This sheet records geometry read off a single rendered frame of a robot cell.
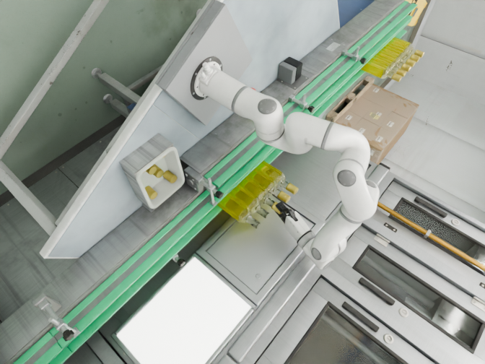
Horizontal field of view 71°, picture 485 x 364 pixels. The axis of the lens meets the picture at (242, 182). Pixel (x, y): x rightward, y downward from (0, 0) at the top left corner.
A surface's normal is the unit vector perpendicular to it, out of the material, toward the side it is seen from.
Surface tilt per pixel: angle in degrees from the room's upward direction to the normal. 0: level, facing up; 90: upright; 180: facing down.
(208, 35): 3
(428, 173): 90
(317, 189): 91
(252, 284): 90
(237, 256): 90
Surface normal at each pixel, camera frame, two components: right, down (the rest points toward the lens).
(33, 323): -0.02, -0.58
